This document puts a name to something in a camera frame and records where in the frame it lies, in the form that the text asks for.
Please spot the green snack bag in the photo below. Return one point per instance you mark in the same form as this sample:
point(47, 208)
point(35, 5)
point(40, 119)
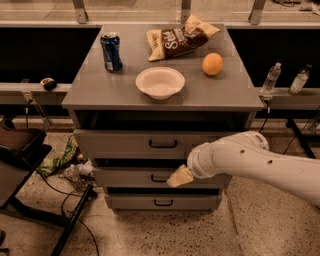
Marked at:
point(50, 165)

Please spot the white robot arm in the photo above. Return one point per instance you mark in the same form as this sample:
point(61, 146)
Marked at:
point(247, 155)

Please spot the black table leg stand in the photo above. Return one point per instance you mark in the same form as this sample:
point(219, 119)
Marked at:
point(303, 139)

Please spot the orange fruit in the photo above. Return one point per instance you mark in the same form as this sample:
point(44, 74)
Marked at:
point(212, 64)

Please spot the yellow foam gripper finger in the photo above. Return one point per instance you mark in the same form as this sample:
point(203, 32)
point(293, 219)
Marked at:
point(181, 176)

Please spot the grey drawer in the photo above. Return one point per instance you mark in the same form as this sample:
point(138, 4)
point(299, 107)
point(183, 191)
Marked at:
point(117, 144)
point(151, 178)
point(161, 203)

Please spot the grey middle drawer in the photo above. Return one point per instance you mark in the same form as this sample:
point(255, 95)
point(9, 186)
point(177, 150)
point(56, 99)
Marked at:
point(151, 178)

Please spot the brown chip bag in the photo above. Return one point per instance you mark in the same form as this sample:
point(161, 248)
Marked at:
point(173, 42)

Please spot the grey top drawer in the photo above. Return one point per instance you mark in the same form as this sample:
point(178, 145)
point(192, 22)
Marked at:
point(117, 144)

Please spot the white paper bowl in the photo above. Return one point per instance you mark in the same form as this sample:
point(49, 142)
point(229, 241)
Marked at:
point(160, 82)

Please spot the blue soda can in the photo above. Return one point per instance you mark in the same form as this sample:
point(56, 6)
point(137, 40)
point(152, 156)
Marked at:
point(110, 43)

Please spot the black yellow tape measure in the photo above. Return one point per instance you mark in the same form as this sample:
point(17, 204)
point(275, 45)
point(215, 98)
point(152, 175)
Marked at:
point(48, 83)

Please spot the grey bottom drawer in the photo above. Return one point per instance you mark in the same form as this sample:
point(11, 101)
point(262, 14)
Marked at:
point(161, 203)

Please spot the clear water bottle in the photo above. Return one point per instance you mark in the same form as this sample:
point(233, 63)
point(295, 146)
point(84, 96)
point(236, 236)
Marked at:
point(271, 78)

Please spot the grey drawer cabinet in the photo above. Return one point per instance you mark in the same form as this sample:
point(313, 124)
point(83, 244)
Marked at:
point(138, 125)

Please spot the black side table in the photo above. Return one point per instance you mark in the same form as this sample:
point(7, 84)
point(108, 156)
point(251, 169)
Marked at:
point(22, 150)

